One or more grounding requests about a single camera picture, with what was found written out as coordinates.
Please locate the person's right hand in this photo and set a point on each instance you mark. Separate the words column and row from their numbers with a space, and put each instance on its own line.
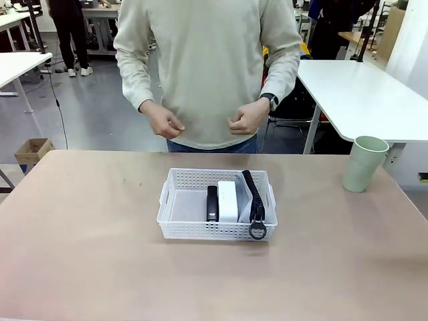
column 164, row 122

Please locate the person's left hand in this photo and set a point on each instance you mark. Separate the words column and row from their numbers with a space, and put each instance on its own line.
column 245, row 120

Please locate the white rectangular box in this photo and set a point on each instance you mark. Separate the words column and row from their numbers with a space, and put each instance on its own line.
column 228, row 204

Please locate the black stapler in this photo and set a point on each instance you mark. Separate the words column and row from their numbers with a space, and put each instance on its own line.
column 212, row 205

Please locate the person's right forearm cream sleeve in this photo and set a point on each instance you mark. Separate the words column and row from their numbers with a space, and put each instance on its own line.
column 135, row 80

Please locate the person's left forearm cream sleeve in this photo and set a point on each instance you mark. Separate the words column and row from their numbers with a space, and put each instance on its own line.
column 284, row 73

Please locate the white perforated plastic basket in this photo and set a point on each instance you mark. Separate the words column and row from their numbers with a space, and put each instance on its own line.
column 187, row 230

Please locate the black wrist watch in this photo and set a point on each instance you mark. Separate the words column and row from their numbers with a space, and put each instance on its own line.
column 271, row 101

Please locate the person in cream sweater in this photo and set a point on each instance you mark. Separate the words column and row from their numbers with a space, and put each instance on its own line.
column 207, row 67

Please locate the grey workbench with metal legs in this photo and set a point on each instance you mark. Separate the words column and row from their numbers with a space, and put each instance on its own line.
column 100, row 26

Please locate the large white side table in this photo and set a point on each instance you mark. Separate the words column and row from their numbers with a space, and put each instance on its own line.
column 357, row 97

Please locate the bystander in black, white shoes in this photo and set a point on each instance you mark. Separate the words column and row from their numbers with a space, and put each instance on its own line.
column 72, row 36

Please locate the pale green plastic cup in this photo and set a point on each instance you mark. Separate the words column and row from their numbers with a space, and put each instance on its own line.
column 362, row 167

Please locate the bystander in dark clothes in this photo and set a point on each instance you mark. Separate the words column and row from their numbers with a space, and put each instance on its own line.
column 334, row 30

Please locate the open cardboard box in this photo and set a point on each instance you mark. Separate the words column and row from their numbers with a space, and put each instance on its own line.
column 33, row 152

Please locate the wooden top desk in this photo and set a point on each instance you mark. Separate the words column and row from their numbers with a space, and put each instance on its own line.
column 357, row 38

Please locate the black clamp pole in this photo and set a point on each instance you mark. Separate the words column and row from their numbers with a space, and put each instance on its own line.
column 366, row 36

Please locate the small white side table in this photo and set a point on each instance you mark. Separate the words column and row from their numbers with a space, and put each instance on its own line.
column 16, row 65

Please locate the black metal stand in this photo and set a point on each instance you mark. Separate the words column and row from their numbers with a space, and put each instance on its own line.
column 36, row 26

